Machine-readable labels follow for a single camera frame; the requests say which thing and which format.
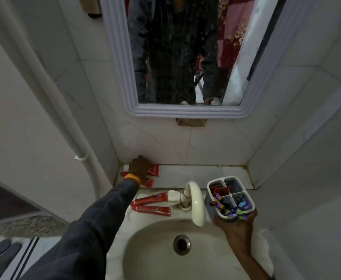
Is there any person's right forearm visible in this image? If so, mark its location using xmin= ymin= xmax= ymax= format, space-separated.
xmin=232 ymin=249 xmax=272 ymax=280

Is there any brown wooden mirror mount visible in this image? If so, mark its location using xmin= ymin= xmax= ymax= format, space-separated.
xmin=176 ymin=118 xmax=208 ymax=127

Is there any red sachet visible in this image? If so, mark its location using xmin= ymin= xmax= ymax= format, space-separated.
xmin=210 ymin=185 xmax=233 ymax=197

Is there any brown wall hanging piece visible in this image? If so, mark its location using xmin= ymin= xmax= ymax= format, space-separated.
xmin=79 ymin=0 xmax=103 ymax=19

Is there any grey four-compartment organizer holder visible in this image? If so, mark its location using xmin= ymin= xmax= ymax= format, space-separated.
xmin=205 ymin=176 xmax=256 ymax=224

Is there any yellow wristband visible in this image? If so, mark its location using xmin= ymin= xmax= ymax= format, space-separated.
xmin=123 ymin=174 xmax=142 ymax=187

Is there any red toothpaste tube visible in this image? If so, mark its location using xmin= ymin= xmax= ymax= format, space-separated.
xmin=130 ymin=192 xmax=169 ymax=206
xmin=120 ymin=172 xmax=154 ymax=188
xmin=131 ymin=205 xmax=171 ymax=217
xmin=123 ymin=164 xmax=160 ymax=176

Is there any cream ceramic sink basin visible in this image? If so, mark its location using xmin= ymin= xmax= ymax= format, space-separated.
xmin=106 ymin=211 xmax=274 ymax=280

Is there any metal sink drain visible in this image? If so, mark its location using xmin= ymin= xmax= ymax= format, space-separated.
xmin=173 ymin=234 xmax=191 ymax=256

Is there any dark door panel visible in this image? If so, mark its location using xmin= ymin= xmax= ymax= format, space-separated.
xmin=0 ymin=177 xmax=41 ymax=225

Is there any white-framed wall mirror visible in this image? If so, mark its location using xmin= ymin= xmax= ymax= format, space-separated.
xmin=98 ymin=0 xmax=306 ymax=119

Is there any person's left hand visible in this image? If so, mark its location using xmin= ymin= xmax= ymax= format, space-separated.
xmin=127 ymin=155 xmax=153 ymax=181

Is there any person's left forearm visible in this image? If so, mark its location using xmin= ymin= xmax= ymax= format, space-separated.
xmin=19 ymin=178 xmax=141 ymax=280

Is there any white striped floor mat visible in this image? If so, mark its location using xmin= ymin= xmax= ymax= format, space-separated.
xmin=0 ymin=236 xmax=63 ymax=280

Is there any person's right hand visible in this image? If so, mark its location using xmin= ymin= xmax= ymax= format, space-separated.
xmin=214 ymin=209 xmax=259 ymax=255

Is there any white wall pipe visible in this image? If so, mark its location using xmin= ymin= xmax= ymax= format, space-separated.
xmin=0 ymin=0 xmax=113 ymax=201

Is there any cream curved faucet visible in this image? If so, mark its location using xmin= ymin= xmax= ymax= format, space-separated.
xmin=168 ymin=181 xmax=206 ymax=227

